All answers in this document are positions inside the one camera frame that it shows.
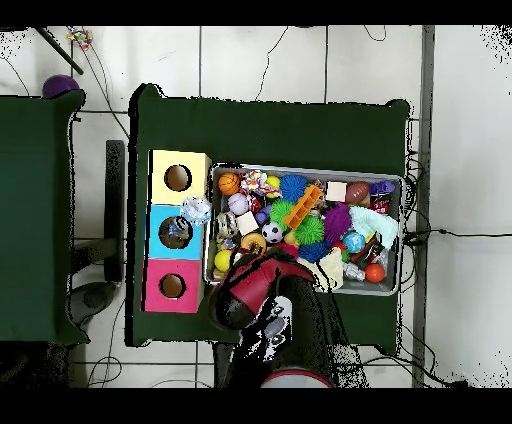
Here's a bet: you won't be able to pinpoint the black power cable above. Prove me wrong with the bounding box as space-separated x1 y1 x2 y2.
403 226 512 245

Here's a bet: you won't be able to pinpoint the cream knitted cloth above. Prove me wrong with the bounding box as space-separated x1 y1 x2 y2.
307 249 345 293

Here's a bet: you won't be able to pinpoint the small colourful item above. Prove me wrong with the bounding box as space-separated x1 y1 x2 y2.
67 27 94 51

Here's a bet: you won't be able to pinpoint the small orange basketball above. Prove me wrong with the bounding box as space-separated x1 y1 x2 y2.
217 172 242 197

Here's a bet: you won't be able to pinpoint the black upright bar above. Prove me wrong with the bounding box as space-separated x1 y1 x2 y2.
104 139 128 283

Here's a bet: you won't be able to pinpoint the brown toy football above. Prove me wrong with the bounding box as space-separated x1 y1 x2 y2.
346 182 372 207

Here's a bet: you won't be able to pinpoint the small black white soccer ball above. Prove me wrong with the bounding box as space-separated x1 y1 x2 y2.
260 221 285 246

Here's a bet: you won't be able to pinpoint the dark green side table cloth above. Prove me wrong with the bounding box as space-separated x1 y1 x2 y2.
0 87 88 347

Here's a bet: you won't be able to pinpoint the purple round object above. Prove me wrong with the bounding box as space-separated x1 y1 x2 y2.
41 74 82 100

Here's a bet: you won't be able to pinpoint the clear shallow mesh bin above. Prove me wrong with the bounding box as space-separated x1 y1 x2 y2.
204 162 405 297

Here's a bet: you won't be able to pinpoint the black stick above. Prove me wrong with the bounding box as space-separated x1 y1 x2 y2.
31 26 85 76

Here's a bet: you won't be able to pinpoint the light blue cloth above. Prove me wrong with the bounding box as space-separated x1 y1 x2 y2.
348 207 401 253

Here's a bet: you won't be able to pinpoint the purple spiky ball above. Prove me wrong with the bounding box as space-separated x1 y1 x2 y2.
323 203 353 245

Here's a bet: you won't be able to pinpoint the yellow green ball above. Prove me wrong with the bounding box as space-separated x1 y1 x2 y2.
213 249 235 273

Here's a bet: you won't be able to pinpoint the blue spiky ball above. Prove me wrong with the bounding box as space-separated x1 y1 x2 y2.
277 175 311 205

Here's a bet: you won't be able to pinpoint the grey round base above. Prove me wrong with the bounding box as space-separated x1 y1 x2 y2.
70 281 121 325

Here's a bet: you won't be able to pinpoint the orange toy brick round studs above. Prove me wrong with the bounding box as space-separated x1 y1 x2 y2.
283 184 325 231

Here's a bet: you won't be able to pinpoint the crushed clear plastic bottle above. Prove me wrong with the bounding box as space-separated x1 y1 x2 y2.
181 195 214 229

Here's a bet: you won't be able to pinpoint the green spiky ball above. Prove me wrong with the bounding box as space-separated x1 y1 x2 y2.
292 215 326 247

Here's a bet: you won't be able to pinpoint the wooden box three holes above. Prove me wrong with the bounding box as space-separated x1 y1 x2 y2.
143 149 213 313

